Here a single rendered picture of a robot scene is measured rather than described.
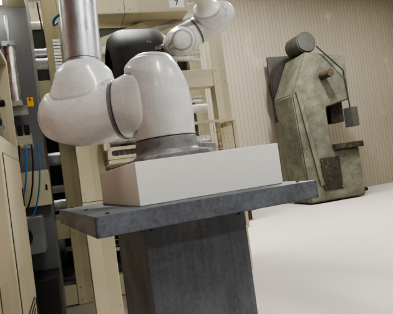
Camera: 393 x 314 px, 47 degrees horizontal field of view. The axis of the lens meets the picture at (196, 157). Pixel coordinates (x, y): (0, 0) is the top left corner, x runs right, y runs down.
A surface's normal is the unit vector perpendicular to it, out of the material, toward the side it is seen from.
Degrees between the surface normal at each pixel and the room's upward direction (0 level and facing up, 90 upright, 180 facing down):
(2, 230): 90
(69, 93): 78
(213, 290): 90
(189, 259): 90
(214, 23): 130
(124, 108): 94
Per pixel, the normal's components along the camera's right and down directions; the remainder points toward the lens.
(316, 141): 0.29, -0.07
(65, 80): -0.32, -0.18
